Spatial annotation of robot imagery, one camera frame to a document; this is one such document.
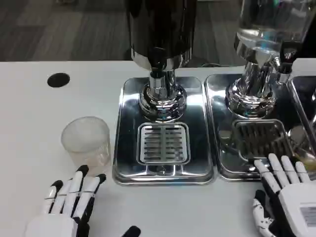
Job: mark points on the black drink dispenser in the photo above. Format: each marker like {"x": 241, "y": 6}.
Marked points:
{"x": 160, "y": 56}

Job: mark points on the clear ribbed glass cup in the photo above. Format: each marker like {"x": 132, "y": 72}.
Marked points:
{"x": 86, "y": 142}

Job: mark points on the clear drink dispenser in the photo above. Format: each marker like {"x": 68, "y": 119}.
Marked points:
{"x": 261, "y": 59}

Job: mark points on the black round counter hole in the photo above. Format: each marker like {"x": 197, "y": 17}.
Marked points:
{"x": 58, "y": 80}

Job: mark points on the slotted steel drip grid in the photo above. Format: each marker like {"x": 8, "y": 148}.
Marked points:
{"x": 163, "y": 143}
{"x": 263, "y": 139}

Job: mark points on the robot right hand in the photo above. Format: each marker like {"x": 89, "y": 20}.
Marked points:
{"x": 291, "y": 195}

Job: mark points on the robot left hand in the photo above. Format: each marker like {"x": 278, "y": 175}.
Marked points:
{"x": 61, "y": 219}

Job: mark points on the steel drip tray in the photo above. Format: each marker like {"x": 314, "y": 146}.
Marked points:
{"x": 237, "y": 138}
{"x": 161, "y": 148}
{"x": 304, "y": 103}

